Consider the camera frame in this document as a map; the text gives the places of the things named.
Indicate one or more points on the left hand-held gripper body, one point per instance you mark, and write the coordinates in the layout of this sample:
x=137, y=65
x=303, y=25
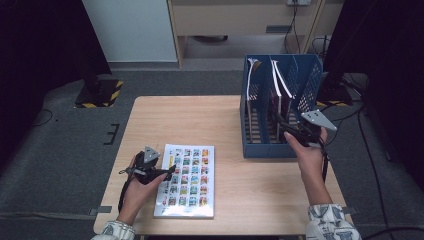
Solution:
x=148, y=171

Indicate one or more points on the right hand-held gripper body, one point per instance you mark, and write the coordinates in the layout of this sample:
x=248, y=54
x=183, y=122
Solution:
x=308, y=135

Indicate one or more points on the purple cover magazine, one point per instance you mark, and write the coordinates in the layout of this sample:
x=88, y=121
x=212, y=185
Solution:
x=287, y=106
x=275, y=110

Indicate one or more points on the white book with colourful grid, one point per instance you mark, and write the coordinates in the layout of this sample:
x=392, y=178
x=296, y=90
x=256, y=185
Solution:
x=190, y=186

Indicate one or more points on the blue plastic file rack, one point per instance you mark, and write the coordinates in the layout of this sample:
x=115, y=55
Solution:
x=258, y=151

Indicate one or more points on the black and red cover book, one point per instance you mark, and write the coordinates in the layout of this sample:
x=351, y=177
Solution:
x=248, y=86

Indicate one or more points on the person's left hand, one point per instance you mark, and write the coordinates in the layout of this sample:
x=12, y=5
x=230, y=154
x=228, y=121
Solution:
x=136, y=196

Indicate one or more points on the person's right hand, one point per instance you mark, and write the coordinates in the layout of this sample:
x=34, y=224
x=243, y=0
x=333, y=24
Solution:
x=311, y=163

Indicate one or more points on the black stand base striped tape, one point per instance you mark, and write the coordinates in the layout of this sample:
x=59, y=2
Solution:
x=333, y=95
x=100, y=95

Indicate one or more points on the grey tape piece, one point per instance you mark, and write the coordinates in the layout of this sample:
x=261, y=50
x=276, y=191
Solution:
x=350, y=210
x=100, y=210

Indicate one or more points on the grey desk label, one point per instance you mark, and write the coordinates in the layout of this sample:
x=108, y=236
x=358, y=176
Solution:
x=278, y=29

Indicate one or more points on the black curtain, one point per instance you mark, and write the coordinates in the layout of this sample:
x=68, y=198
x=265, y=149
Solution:
x=40, y=50
x=393, y=66

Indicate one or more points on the beige wooden desk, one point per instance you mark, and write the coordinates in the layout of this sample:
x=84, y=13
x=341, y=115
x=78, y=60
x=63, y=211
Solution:
x=233, y=20

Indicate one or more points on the white power strip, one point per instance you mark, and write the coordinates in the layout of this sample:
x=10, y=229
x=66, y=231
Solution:
x=298, y=2

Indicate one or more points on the white cabinet panel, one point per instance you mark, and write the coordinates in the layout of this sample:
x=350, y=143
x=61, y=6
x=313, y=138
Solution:
x=130, y=30

